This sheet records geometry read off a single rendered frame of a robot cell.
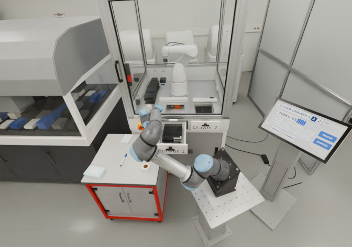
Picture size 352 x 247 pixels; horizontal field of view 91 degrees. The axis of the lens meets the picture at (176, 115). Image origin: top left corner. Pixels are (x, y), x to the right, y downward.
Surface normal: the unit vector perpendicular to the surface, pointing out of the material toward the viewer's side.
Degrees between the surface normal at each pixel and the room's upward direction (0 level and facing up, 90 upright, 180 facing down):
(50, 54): 41
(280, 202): 5
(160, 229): 0
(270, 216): 3
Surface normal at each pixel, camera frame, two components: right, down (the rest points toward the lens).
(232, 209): -0.05, -0.81
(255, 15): 0.06, 0.58
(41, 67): -0.08, 0.26
